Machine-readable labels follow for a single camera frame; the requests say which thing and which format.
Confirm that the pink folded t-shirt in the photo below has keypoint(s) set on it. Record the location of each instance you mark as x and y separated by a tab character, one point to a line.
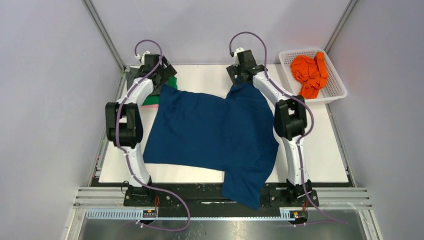
150	106

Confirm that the green folded t-shirt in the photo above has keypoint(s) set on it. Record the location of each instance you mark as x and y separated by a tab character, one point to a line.
155	98

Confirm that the blue t-shirt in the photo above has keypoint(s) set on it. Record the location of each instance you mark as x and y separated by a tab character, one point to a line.
234	134

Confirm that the grey folded t-shirt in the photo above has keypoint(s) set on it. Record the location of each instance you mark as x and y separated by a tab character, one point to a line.
130	75

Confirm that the white plastic basket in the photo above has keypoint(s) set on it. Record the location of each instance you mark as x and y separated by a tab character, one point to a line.
334	88

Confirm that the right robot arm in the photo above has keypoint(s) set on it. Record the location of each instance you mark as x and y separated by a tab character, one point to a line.
290	118

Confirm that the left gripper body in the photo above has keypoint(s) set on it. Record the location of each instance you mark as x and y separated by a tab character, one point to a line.
164	73

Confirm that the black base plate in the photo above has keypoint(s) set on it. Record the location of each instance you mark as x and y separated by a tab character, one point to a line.
205	200

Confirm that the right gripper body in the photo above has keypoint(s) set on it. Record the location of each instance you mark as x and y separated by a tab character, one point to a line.
236	69

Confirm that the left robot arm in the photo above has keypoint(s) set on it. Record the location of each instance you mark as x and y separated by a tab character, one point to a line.
124	127

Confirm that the orange t-shirt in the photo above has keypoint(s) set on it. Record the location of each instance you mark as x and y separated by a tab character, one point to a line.
311	73

